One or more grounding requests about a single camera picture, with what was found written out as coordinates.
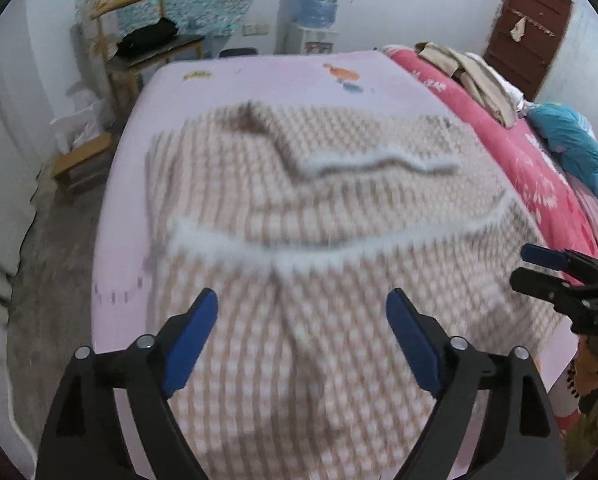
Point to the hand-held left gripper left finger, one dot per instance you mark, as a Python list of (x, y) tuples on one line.
[(189, 345)]

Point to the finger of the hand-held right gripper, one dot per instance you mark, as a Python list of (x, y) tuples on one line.
[(544, 255), (534, 282)]

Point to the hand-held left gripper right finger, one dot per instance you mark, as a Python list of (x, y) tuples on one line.
[(414, 345)]

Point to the beige white houndstooth knit coat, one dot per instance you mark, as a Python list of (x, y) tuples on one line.
[(329, 240)]

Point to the beige clothes pile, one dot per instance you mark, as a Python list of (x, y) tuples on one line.
[(479, 80)]

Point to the red floral blanket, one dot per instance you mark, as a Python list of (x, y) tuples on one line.
[(504, 150)]

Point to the brown wooden door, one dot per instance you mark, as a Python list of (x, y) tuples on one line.
[(529, 50)]

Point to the small wooden stool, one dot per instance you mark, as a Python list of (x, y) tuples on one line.
[(84, 152)]

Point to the cream cloth hanging on door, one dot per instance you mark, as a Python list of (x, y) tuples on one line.
[(518, 30)]

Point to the white curtain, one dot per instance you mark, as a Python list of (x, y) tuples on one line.
[(4, 185)]

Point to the white plastic bag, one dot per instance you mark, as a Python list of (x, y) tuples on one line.
[(81, 125)]

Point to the bed with pink sheet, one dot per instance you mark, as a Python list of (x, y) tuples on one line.
[(279, 80)]

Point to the wooden chair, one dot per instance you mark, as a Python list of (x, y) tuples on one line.
[(174, 45)]

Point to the black bag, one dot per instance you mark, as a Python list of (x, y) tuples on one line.
[(146, 35)]

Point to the white water dispenser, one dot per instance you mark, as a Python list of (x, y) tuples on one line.
[(304, 40)]

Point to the white wall socket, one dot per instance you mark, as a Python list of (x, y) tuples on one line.
[(256, 29)]

